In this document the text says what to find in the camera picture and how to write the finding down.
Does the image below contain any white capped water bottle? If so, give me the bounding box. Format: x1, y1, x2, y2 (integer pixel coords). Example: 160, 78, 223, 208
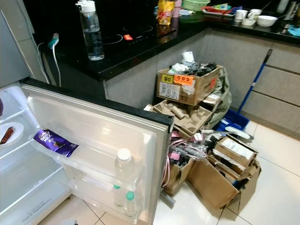
115, 148, 135, 186

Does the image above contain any teal capped clear bottle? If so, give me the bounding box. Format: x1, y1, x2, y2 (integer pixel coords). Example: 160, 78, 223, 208
124, 191, 139, 218
112, 184, 123, 207

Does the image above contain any dark grey fridge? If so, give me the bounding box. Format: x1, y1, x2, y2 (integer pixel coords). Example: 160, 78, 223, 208
0, 0, 76, 225

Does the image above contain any fridge door with white lining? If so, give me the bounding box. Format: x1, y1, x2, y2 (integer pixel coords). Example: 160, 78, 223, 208
20, 77, 174, 225

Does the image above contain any brown sausage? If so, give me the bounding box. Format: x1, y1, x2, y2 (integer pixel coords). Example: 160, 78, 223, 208
2, 127, 15, 145

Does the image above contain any small white dish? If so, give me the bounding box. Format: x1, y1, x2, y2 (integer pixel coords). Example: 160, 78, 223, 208
0, 122, 16, 150

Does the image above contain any purple chocolate packet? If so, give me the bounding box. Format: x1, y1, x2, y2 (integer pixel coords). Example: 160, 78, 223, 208
33, 129, 79, 158

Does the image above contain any clear sports water bottle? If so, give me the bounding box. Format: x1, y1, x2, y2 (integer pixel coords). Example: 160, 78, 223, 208
75, 0, 105, 61

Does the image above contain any black kitchen countertop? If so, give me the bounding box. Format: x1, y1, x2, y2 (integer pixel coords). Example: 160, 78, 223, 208
23, 0, 300, 82

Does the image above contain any cardboard egg carton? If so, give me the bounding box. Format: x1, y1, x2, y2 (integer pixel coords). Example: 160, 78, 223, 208
145, 99, 212, 137

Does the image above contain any cardboard box with orange sticker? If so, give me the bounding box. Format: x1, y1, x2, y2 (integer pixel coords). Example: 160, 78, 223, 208
157, 64, 224, 106

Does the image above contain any red yellow snack packet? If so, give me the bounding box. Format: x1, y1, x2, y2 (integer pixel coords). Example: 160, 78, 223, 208
157, 0, 175, 26

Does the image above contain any brown cardboard box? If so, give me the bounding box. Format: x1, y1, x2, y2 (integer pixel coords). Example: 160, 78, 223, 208
162, 131, 261, 210

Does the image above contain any green bag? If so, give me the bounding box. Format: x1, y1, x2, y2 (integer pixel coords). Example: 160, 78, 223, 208
209, 66, 233, 128

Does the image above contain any blue broom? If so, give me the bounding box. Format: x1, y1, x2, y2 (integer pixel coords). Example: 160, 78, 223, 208
213, 48, 274, 132

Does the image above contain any red tray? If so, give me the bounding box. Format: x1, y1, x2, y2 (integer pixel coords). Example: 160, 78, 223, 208
202, 6, 235, 16

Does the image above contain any white ceramic cup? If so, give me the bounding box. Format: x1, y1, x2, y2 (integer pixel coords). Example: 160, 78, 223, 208
234, 9, 249, 21

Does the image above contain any white ceramic bowl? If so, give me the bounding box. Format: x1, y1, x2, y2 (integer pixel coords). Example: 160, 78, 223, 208
256, 15, 278, 28

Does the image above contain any white cable with teal plug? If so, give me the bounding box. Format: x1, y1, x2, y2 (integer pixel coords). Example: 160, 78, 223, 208
37, 33, 63, 88

